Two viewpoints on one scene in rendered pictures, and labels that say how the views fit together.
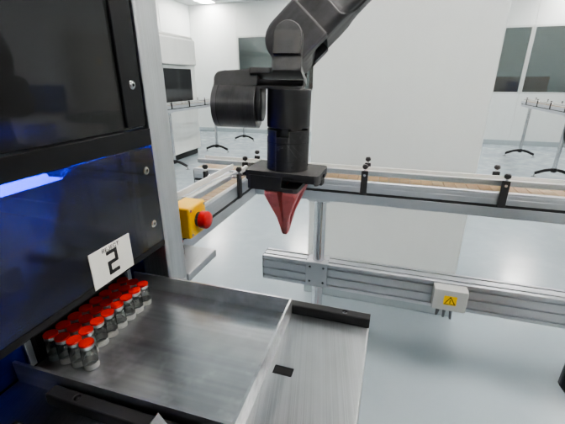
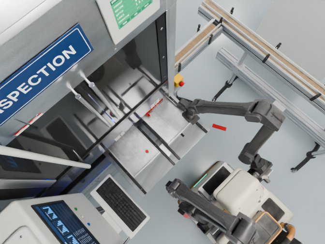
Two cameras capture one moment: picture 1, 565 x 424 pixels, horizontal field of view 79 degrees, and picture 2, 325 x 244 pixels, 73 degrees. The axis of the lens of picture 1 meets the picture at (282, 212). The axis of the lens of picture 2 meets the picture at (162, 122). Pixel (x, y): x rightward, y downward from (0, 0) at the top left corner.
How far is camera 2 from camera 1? 1.23 m
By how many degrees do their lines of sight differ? 57
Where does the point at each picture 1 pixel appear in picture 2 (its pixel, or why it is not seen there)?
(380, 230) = (292, 48)
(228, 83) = (180, 104)
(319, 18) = (198, 111)
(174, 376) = (162, 127)
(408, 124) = not seen: outside the picture
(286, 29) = (190, 111)
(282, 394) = (179, 140)
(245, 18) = not seen: outside the picture
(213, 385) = (169, 132)
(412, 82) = not seen: outside the picture
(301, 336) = (190, 128)
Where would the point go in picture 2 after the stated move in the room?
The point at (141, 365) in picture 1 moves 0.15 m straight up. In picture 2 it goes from (157, 121) to (156, 115)
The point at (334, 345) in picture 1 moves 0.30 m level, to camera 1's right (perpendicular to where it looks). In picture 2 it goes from (195, 134) to (232, 153)
